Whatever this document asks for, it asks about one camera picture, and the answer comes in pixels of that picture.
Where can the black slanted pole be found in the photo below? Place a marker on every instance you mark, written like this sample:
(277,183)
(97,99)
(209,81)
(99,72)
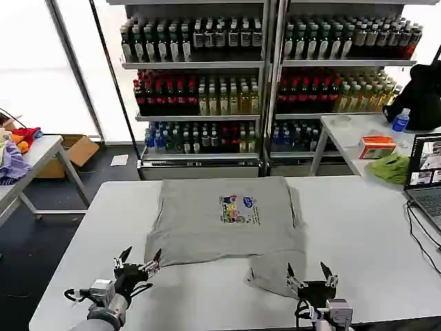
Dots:
(117,89)

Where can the green cloth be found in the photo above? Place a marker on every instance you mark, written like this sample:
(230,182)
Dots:
(391,169)

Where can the orange carton box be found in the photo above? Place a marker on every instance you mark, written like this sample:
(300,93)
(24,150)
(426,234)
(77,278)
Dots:
(377,147)

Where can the purple cloth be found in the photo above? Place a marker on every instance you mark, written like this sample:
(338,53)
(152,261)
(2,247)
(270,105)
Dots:
(10,162)

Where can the grey laptop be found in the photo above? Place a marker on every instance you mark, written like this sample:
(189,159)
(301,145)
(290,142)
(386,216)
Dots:
(425,179)

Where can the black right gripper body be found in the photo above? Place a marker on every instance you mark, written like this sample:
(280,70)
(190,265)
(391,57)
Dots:
(315,293)

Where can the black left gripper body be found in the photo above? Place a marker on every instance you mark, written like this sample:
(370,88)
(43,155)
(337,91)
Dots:
(129,277)

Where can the pale yellow cloth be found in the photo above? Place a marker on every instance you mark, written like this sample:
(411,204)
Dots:
(3,138)

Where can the person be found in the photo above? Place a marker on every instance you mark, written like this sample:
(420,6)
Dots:
(418,100)

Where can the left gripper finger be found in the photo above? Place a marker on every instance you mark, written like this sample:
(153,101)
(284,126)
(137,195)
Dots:
(123,258)
(154,265)

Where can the grey side table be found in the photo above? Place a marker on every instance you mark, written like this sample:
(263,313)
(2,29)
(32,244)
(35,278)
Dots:
(38,151)

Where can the blue-label water bottle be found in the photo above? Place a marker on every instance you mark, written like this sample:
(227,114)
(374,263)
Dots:
(400,124)

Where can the white desk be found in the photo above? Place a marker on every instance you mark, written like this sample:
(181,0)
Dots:
(348,138)

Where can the shelf with bottles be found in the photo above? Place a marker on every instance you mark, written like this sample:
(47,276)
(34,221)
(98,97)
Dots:
(196,86)
(337,79)

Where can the white paper sheet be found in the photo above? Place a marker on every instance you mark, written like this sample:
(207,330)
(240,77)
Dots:
(119,160)

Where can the grey printed t-shirt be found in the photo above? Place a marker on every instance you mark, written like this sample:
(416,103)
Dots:
(213,224)

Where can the orange cloth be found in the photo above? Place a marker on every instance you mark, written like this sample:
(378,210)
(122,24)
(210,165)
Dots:
(21,145)

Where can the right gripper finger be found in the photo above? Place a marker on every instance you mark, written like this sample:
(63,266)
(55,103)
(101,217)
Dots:
(331,278)
(293,279)

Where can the red cloth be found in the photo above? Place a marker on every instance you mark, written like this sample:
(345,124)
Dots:
(25,132)

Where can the cardboard box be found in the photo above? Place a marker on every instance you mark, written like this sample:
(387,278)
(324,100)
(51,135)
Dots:
(77,148)

